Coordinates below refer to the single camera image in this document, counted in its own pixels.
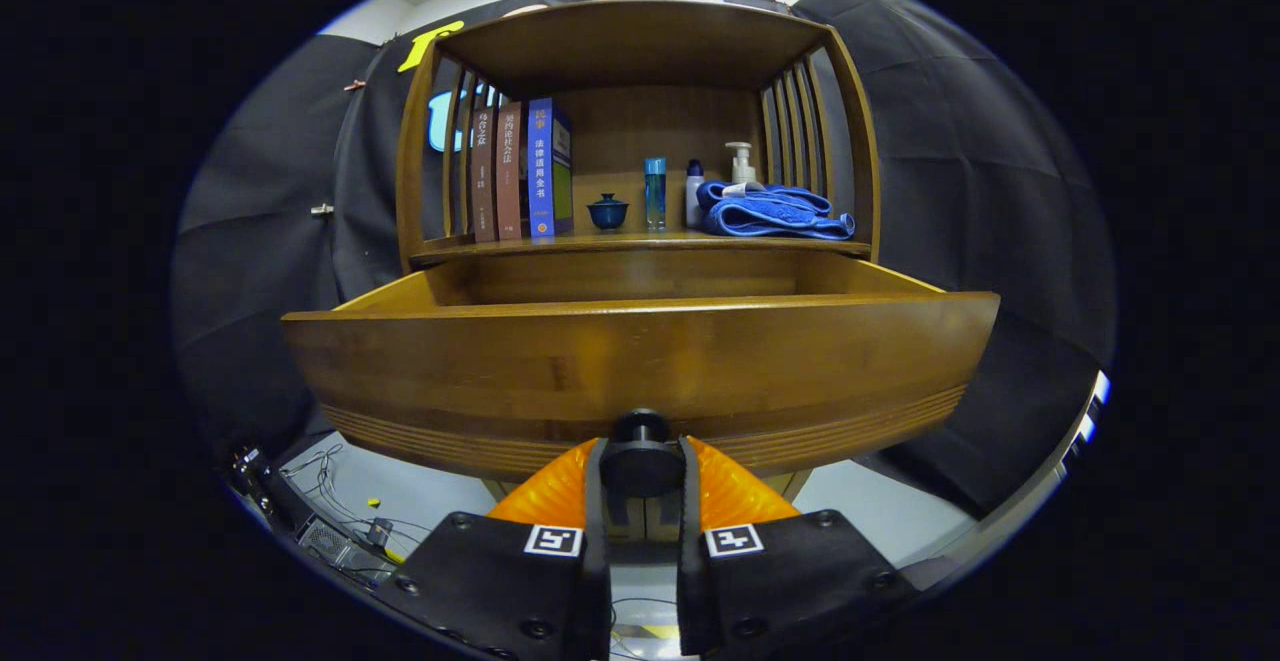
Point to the white panel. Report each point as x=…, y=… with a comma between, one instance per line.
x=1085, y=426

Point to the wooden drawer with black knob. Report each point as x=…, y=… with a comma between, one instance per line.
x=640, y=371

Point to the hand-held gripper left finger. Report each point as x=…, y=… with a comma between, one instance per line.
x=597, y=581

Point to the wooden countertop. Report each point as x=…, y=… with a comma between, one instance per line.
x=665, y=241

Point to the wooden cabinet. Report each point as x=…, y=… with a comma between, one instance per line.
x=640, y=41

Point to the grey electronic box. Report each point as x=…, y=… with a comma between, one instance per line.
x=335, y=546

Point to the blue lidded teacup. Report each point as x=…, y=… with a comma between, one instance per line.
x=607, y=213

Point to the white bottle with blue cap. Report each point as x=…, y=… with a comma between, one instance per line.
x=694, y=201

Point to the blue book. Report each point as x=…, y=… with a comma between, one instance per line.
x=541, y=171

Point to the blue folded towel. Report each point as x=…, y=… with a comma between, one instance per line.
x=770, y=216

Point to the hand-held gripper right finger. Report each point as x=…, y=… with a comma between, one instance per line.
x=690, y=591

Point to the white pump bottle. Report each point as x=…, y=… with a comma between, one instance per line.
x=741, y=169

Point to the reddish brown book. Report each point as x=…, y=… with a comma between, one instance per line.
x=510, y=176

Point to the clear blue bottle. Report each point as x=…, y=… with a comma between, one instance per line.
x=655, y=196

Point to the dark brown book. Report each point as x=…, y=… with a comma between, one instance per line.
x=483, y=181

